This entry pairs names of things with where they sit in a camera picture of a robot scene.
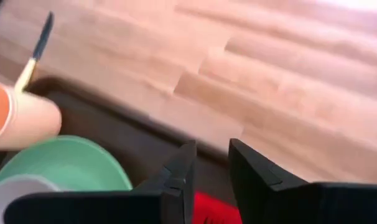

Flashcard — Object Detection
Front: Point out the dark brown plastic tray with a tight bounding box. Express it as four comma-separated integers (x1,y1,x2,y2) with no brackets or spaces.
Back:
0,76,239,208

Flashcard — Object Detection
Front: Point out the red cloth napkin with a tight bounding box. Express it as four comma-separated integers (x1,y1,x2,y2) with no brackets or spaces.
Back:
191,191,243,224

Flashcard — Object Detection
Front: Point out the green plate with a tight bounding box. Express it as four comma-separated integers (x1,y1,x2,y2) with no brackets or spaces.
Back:
0,135,134,192

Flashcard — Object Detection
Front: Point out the orange plastic mug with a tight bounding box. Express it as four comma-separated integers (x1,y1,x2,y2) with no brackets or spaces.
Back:
0,82,63,151

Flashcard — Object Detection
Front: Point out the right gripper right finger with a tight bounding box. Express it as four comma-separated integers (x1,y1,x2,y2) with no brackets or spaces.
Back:
228,138,377,224

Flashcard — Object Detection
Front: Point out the grey bowl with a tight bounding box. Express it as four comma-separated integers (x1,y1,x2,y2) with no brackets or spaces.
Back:
0,174,62,224

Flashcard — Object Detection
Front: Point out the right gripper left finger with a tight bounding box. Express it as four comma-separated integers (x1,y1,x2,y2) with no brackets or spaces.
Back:
3,139,198,224

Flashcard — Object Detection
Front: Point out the knife with cream handle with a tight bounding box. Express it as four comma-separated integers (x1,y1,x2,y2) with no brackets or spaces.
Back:
13,11,55,93

